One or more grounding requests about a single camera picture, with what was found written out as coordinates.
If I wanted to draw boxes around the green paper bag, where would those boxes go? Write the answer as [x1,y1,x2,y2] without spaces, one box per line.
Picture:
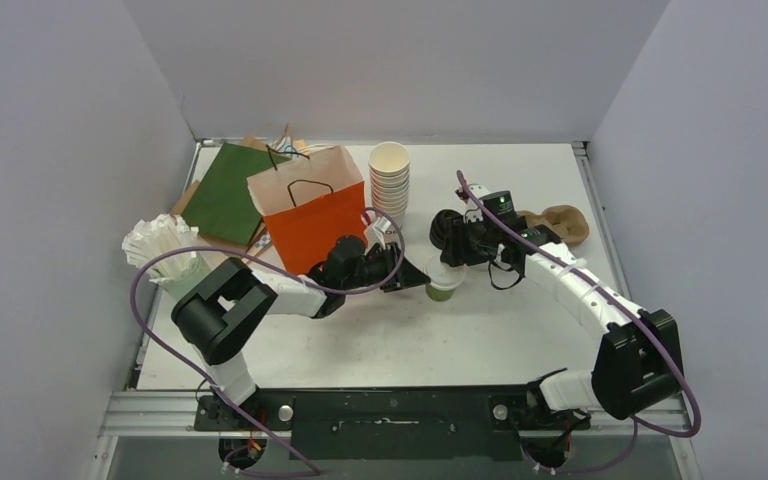
[181,144,289,245]

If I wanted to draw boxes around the stack of pulp cup carriers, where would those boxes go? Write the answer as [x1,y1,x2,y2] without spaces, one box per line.
[517,205,590,247]

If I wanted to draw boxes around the checkered paper bag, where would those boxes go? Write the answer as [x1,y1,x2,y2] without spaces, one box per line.
[248,229,272,255]

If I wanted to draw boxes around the orange paper bag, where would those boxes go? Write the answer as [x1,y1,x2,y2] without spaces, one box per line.
[247,146,366,274]

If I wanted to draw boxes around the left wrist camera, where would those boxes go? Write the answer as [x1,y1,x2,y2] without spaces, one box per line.
[362,212,399,248]

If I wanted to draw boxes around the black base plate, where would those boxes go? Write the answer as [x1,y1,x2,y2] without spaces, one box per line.
[195,384,624,463]

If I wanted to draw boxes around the brown paper bags stack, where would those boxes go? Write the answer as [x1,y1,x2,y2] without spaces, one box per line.
[169,123,310,257]

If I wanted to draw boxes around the white plastic lid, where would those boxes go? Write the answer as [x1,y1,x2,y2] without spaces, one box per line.
[424,256,466,290]

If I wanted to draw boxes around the green cup holder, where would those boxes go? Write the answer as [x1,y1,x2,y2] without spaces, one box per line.
[155,259,212,301]

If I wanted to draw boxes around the stack of paper cups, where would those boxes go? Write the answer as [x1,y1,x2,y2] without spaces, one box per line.
[368,141,410,226]

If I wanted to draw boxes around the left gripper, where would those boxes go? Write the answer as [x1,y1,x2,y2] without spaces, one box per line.
[342,242,429,294]

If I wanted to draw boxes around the white wrapped straws bundle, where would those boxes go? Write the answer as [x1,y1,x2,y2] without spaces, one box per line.
[122,214,199,283]

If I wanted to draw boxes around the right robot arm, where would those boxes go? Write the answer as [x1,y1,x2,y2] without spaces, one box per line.
[429,185,683,428]

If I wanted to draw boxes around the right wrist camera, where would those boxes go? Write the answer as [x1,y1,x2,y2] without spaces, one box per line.
[455,183,490,223]

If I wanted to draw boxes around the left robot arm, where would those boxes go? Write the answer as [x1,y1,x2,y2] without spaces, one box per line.
[171,235,430,430]

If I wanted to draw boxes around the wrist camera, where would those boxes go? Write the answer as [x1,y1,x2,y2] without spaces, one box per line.
[362,212,399,248]
[455,183,490,223]

